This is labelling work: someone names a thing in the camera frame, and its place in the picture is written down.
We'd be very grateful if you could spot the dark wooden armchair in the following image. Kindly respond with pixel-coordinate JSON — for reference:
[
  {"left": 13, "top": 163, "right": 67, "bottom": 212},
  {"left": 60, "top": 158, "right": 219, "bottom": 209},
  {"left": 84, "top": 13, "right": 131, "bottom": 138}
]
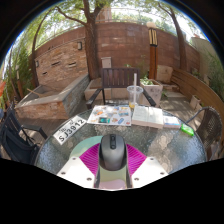
[{"left": 85, "top": 67, "right": 157, "bottom": 110}]

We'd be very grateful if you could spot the concrete planter with plant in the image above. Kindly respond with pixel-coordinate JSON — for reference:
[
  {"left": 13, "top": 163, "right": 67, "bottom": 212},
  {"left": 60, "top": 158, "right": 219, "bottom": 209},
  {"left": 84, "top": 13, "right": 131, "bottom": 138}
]
[{"left": 139, "top": 75, "right": 164, "bottom": 107}]

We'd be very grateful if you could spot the grey and black computer mouse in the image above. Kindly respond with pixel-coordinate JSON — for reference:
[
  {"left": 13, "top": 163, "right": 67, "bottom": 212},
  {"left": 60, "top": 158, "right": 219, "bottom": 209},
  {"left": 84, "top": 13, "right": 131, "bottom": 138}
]
[{"left": 98, "top": 133, "right": 128, "bottom": 172}]

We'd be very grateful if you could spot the curved wooden bench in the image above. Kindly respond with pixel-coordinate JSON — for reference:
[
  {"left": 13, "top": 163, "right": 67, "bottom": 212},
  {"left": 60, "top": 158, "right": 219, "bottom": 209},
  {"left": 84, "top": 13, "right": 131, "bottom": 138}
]
[{"left": 171, "top": 68, "right": 224, "bottom": 141}]

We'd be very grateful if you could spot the black slatted chair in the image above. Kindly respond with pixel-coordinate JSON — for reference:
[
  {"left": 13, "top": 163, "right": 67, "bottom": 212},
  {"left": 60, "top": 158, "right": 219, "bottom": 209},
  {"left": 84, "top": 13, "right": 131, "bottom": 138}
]
[{"left": 0, "top": 108, "right": 48, "bottom": 166}]

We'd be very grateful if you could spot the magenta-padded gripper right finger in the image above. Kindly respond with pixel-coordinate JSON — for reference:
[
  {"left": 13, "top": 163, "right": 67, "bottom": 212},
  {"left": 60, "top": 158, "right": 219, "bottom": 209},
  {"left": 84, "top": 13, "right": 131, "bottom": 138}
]
[{"left": 126, "top": 143, "right": 169, "bottom": 189}]

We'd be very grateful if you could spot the green packet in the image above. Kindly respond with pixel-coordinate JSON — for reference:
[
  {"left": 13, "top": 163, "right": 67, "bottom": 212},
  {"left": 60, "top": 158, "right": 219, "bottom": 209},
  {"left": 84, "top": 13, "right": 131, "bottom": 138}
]
[{"left": 180, "top": 123, "right": 195, "bottom": 137}]

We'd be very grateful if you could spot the thin curved tree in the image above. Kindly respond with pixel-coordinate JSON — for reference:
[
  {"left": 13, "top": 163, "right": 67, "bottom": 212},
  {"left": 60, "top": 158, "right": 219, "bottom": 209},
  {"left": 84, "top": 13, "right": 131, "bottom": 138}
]
[{"left": 29, "top": 9, "right": 56, "bottom": 88}]

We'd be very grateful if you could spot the stone raised garden bed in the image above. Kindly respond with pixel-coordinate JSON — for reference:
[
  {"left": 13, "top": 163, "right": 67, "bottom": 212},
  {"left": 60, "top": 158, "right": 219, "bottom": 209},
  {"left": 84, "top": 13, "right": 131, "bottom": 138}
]
[{"left": 14, "top": 73, "right": 91, "bottom": 120}]

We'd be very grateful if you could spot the wooden garden lamp post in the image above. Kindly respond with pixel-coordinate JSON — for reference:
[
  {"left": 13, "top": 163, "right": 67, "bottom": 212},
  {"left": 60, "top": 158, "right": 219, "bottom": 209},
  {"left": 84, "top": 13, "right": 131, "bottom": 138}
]
[{"left": 145, "top": 21, "right": 159, "bottom": 80}]

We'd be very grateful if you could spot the white licence plate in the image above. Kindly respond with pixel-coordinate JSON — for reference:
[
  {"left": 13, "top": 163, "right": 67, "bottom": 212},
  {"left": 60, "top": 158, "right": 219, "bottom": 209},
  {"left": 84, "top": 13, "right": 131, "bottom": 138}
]
[{"left": 53, "top": 115, "right": 88, "bottom": 145}]

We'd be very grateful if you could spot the small white booklet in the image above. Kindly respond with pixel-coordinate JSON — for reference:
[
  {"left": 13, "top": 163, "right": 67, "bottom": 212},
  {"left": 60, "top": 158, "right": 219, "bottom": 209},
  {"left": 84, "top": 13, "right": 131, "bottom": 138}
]
[{"left": 162, "top": 115, "right": 183, "bottom": 129}]

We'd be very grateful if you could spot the thick-trunked forked tree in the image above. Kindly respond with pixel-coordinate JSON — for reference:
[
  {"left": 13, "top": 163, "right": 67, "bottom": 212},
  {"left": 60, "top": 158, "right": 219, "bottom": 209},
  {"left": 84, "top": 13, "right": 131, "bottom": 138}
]
[{"left": 54, "top": 0, "right": 111, "bottom": 80}]

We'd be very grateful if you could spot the slender leaning tree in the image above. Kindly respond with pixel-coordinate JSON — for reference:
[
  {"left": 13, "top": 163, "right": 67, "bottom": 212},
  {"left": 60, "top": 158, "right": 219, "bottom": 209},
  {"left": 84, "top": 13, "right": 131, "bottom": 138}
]
[{"left": 156, "top": 1, "right": 188, "bottom": 72}]

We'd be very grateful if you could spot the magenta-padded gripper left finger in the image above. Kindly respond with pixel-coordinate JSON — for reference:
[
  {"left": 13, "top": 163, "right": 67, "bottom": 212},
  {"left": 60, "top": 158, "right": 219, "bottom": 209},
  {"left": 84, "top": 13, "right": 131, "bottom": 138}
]
[{"left": 56, "top": 142, "right": 102, "bottom": 189}]

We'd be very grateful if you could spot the clear plastic cup with straw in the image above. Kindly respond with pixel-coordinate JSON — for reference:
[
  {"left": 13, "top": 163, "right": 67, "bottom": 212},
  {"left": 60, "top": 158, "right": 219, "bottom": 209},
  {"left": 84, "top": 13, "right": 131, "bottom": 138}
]
[{"left": 126, "top": 73, "right": 144, "bottom": 109}]

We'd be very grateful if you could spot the colourful sticker sheet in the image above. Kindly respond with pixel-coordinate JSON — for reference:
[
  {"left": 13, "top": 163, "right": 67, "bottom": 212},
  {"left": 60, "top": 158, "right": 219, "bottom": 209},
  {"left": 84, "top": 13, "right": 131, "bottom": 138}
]
[{"left": 87, "top": 104, "right": 133, "bottom": 127}]

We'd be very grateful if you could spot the grey wall utility box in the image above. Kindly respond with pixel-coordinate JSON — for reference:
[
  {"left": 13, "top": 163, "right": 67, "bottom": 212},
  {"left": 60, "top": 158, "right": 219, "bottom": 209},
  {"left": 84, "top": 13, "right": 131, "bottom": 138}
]
[{"left": 101, "top": 56, "right": 113, "bottom": 69}]

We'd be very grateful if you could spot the beige stone block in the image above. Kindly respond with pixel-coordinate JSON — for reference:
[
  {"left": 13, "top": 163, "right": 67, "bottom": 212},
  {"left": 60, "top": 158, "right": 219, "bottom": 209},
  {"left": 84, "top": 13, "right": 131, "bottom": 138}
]
[{"left": 156, "top": 64, "right": 174, "bottom": 84}]

